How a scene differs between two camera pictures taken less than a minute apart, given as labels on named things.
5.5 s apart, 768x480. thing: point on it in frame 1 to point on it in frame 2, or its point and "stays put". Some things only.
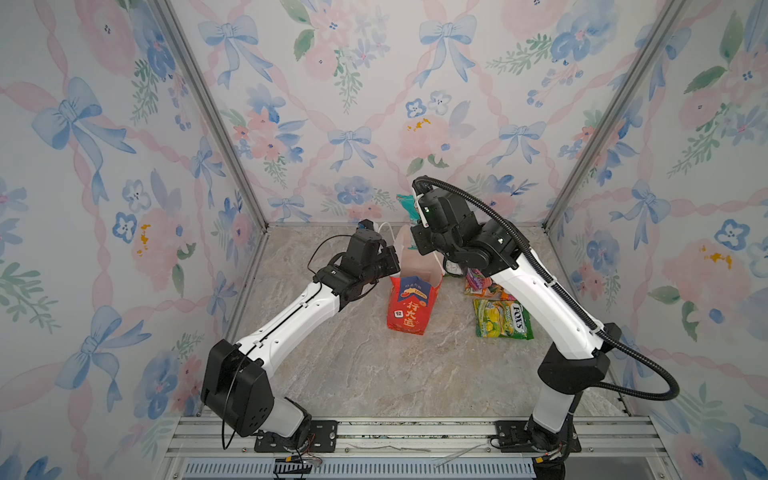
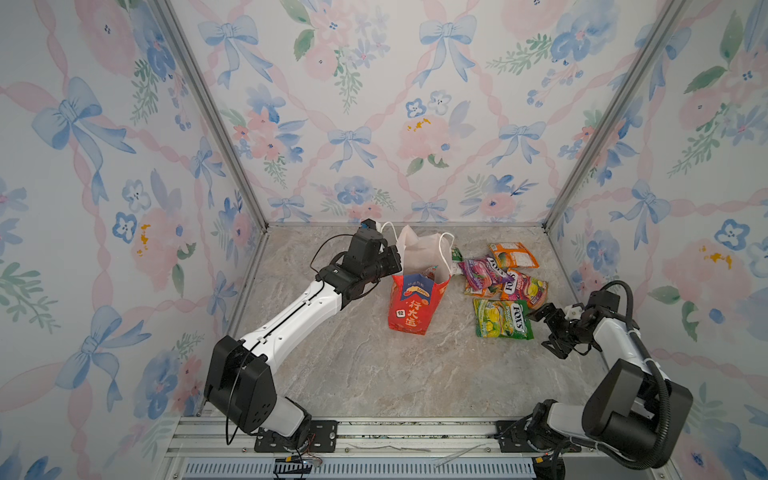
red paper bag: (413, 292) stays put
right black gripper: (419, 238) to (552, 322)
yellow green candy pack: (502, 319) stays put
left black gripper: (391, 259) stays put
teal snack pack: (410, 205) to (416, 284)
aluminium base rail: (420, 448) stays put
